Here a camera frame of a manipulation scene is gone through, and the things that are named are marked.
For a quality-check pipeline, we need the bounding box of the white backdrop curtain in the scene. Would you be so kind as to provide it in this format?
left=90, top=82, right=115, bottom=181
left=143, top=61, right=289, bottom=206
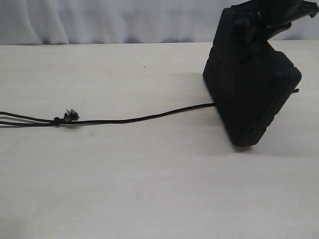
left=0, top=0, right=319, bottom=46

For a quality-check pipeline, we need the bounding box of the black cord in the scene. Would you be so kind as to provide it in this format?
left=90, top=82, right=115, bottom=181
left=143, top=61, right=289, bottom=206
left=0, top=88, right=300, bottom=127

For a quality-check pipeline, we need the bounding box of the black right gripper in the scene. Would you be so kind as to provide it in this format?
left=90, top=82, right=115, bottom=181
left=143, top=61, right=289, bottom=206
left=233, top=0, right=319, bottom=44

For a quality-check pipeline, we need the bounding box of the black plastic carry case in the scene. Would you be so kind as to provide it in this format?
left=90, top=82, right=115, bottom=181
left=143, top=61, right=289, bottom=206
left=203, top=2, right=302, bottom=147

